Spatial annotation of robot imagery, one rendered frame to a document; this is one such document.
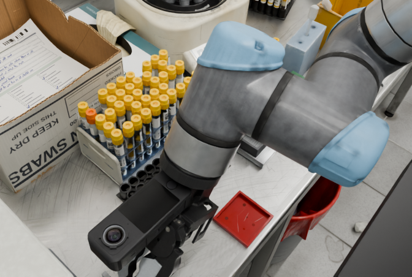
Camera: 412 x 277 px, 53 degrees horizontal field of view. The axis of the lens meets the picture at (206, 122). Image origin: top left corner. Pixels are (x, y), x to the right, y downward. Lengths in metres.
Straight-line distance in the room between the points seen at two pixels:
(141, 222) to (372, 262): 0.31
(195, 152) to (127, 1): 0.50
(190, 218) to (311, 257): 1.20
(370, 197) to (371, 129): 1.48
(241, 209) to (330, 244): 1.05
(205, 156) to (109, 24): 0.47
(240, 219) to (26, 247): 0.40
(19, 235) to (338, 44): 0.35
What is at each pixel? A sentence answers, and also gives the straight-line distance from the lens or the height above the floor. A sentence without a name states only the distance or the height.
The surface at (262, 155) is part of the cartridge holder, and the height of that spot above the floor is 0.89.
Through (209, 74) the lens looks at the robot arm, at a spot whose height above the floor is 1.20.
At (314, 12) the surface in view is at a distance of 0.81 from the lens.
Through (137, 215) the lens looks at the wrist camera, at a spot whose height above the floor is 1.07.
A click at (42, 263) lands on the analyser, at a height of 1.17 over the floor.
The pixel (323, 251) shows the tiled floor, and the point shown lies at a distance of 1.68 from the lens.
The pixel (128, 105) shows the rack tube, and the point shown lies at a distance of 0.65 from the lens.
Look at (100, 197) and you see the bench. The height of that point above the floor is 0.87.
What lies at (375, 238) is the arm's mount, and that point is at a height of 0.95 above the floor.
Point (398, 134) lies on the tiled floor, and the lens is 2.15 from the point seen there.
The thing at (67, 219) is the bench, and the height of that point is 0.87.
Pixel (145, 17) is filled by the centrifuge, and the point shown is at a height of 0.99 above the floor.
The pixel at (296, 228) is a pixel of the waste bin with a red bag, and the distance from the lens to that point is 1.26.
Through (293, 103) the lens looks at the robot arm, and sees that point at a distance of 0.38.
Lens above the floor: 1.46
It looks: 50 degrees down
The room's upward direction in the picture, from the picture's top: 6 degrees clockwise
